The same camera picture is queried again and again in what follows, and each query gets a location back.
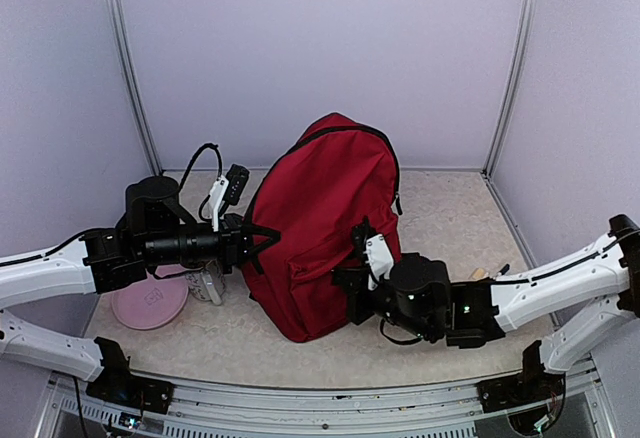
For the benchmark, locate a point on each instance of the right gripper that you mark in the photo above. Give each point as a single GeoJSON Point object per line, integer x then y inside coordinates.
{"type": "Point", "coordinates": [352, 281]}

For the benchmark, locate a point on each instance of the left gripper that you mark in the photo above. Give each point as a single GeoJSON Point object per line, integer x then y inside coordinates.
{"type": "Point", "coordinates": [232, 246]}

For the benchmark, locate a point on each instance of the red backpack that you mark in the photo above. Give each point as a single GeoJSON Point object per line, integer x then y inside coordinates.
{"type": "Point", "coordinates": [336, 174]}

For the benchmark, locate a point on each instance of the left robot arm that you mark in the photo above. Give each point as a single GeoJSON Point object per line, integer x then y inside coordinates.
{"type": "Point", "coordinates": [154, 231]}

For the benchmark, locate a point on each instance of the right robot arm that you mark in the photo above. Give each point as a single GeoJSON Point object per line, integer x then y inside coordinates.
{"type": "Point", "coordinates": [417, 295]}

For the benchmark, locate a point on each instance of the white patterned mug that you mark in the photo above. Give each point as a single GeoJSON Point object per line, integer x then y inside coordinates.
{"type": "Point", "coordinates": [207, 283]}

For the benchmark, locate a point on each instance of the pink plate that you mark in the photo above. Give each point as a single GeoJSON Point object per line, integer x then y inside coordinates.
{"type": "Point", "coordinates": [152, 303]}

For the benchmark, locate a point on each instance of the black white marker pen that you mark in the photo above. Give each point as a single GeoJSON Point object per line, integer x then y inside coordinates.
{"type": "Point", "coordinates": [502, 269]}

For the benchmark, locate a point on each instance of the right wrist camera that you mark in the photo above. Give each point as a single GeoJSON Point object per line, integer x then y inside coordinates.
{"type": "Point", "coordinates": [372, 249]}

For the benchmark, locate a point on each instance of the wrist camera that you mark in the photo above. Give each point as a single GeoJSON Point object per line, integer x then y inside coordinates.
{"type": "Point", "coordinates": [226, 191]}
{"type": "Point", "coordinates": [372, 249]}

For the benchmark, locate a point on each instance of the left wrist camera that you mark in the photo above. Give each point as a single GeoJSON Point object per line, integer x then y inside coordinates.
{"type": "Point", "coordinates": [226, 191]}

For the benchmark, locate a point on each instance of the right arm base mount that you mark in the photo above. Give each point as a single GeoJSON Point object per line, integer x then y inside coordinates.
{"type": "Point", "coordinates": [511, 391]}

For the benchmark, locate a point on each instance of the front aluminium rail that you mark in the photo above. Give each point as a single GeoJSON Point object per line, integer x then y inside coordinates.
{"type": "Point", "coordinates": [208, 409]}

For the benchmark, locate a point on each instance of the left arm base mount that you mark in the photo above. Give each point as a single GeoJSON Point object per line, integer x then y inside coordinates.
{"type": "Point", "coordinates": [132, 391]}

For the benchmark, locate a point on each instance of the left aluminium frame post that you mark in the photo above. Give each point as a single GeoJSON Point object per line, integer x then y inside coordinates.
{"type": "Point", "coordinates": [118, 23]}

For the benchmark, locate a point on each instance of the aluminium frame post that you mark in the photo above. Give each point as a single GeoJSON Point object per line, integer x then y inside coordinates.
{"type": "Point", "coordinates": [118, 23]}
{"type": "Point", "coordinates": [516, 68]}

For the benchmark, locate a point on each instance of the right aluminium frame post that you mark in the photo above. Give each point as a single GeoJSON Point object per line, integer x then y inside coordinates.
{"type": "Point", "coordinates": [516, 68]}

